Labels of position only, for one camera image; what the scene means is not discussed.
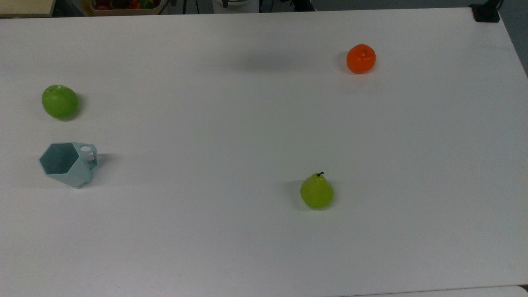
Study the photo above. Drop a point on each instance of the light blue hexagonal mug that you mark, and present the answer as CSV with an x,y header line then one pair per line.
x,y
72,173

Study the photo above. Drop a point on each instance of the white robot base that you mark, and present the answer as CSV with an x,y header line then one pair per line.
x,y
236,5

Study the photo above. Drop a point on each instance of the yellow-green pear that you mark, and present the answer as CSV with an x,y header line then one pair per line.
x,y
316,192

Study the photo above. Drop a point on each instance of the orange fruit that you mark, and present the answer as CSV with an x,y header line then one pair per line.
x,y
361,59

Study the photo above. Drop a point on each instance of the black stand foot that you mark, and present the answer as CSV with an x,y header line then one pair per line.
x,y
302,5

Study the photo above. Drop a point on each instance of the basket of toy fruit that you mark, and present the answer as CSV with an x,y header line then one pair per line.
x,y
123,5

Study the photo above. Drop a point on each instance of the green apple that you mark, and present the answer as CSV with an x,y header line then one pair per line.
x,y
60,102

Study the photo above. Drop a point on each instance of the black table clamp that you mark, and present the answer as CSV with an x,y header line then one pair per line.
x,y
486,13

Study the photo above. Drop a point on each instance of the beige box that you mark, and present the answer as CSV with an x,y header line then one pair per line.
x,y
24,7

